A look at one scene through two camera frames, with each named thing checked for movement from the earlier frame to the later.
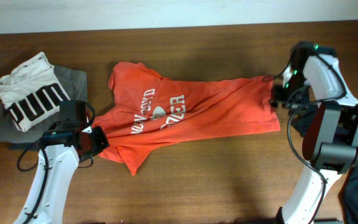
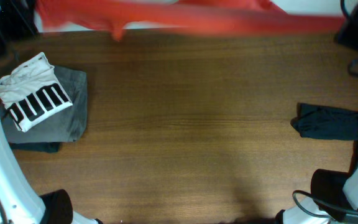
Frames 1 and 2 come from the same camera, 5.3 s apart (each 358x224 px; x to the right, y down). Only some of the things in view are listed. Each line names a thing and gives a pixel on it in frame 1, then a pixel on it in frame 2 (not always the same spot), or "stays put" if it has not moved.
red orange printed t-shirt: [150, 111] → [217, 16]
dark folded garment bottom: [23, 146] stays put
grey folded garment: [5, 130] stays put
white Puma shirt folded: [32, 91] stays put
